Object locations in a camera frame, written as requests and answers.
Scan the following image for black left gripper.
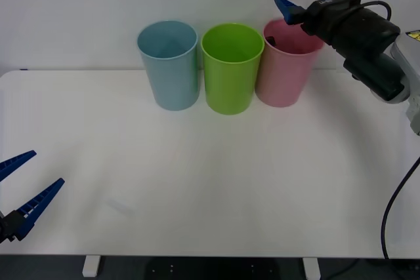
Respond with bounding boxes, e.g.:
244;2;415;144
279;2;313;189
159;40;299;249
0;150;66;245

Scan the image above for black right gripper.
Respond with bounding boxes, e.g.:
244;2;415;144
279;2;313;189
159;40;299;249
273;0;354;44

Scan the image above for pink plastic bin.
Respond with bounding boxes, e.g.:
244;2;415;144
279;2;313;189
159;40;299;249
255;18;326;108

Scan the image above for white table leg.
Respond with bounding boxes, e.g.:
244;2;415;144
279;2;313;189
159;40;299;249
303;257;321;280
81;255;100;278

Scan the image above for green plastic bin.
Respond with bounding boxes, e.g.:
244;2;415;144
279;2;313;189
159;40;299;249
200;22;265;116

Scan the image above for pale blue plastic bin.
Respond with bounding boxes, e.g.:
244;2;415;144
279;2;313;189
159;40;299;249
136;20;200;112

